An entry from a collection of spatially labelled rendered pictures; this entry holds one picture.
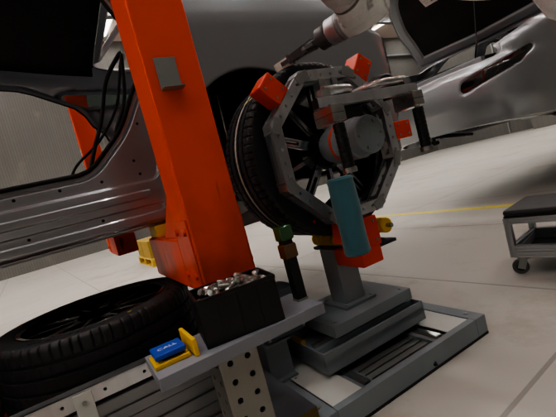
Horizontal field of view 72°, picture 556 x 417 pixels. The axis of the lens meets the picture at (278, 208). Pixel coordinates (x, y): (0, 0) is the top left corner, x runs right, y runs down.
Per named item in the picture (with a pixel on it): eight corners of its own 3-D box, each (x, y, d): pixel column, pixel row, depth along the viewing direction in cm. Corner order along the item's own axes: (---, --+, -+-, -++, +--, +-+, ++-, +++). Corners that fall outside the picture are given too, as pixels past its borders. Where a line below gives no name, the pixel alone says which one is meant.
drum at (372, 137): (350, 160, 147) (341, 125, 146) (391, 150, 128) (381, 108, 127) (321, 169, 140) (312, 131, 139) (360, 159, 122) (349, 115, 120)
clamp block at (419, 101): (405, 111, 135) (400, 96, 134) (425, 103, 127) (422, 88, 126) (395, 113, 132) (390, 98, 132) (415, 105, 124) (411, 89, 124)
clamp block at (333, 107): (328, 127, 119) (324, 109, 118) (347, 118, 111) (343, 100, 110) (316, 129, 116) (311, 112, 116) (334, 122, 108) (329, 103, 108)
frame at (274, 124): (400, 198, 158) (368, 67, 154) (412, 198, 152) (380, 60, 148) (289, 238, 132) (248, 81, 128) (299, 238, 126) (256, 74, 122)
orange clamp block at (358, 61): (353, 88, 151) (359, 69, 153) (367, 81, 144) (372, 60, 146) (340, 79, 148) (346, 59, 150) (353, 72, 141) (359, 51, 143)
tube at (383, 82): (371, 101, 146) (364, 74, 145) (411, 83, 129) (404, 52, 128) (335, 107, 137) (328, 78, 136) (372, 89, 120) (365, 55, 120)
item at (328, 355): (366, 305, 187) (361, 286, 186) (426, 320, 155) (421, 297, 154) (279, 351, 163) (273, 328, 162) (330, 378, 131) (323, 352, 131)
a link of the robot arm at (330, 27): (353, 36, 129) (338, 45, 133) (342, 10, 128) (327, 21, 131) (344, 39, 123) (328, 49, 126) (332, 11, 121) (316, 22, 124)
